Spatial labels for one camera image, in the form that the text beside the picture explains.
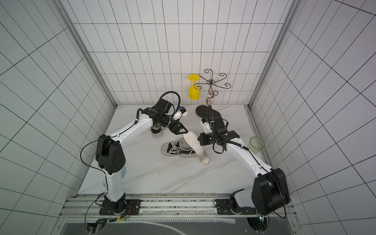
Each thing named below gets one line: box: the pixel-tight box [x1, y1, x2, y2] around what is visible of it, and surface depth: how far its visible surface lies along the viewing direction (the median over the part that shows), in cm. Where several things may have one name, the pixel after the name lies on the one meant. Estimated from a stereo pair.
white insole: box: [183, 130, 211, 165], surface depth 82 cm
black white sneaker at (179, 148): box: [161, 138, 198, 158], surface depth 90 cm
